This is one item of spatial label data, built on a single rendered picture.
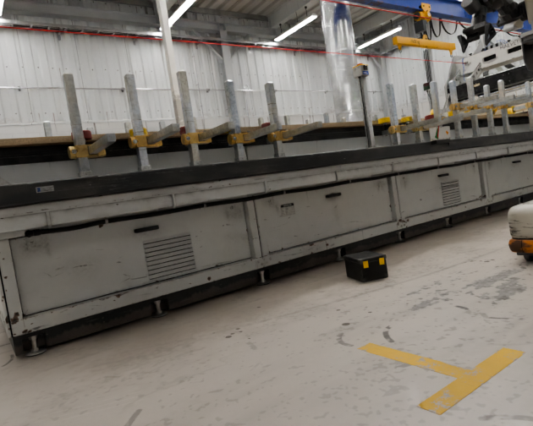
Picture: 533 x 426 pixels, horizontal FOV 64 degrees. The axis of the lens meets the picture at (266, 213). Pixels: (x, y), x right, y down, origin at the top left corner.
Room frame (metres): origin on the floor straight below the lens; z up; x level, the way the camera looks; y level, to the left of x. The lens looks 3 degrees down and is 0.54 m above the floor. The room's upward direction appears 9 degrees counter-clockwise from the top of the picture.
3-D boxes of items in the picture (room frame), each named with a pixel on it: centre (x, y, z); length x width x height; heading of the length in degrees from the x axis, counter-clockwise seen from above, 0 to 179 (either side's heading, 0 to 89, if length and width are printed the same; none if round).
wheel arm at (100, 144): (1.71, 0.62, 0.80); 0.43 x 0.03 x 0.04; 35
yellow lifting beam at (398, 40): (7.67, -3.22, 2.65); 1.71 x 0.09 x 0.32; 125
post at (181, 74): (2.05, 0.29, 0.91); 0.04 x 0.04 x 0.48; 35
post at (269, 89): (2.33, -0.12, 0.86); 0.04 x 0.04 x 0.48; 35
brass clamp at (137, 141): (1.92, 0.48, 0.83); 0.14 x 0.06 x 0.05; 125
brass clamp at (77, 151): (1.77, 0.69, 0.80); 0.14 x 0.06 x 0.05; 125
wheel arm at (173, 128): (1.86, 0.42, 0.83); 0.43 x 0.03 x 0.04; 35
